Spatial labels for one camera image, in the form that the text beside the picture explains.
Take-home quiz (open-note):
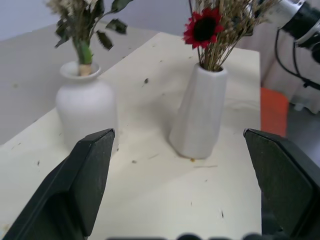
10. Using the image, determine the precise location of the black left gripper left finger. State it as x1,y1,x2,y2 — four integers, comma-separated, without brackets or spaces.
0,128,116,240

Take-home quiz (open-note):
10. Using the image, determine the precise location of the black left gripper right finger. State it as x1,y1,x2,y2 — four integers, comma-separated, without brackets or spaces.
243,128,320,240

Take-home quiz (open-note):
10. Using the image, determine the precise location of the red flower dried bouquet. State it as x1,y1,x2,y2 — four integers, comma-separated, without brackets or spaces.
183,0,281,72

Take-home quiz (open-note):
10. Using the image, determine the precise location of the orange stool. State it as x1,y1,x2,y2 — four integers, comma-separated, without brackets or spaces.
259,87,290,138

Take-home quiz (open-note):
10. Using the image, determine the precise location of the round white ceramic vase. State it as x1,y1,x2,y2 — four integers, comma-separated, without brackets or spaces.
55,61,118,153

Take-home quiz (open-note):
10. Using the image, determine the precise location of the tall faceted white vase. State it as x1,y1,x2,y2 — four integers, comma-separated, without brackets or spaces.
169,62,229,160

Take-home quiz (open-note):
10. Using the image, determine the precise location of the green leafy dried bouquet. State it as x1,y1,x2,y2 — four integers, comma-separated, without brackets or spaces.
47,0,136,77

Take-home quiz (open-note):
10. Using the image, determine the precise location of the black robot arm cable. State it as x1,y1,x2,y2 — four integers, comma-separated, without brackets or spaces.
274,28,320,91

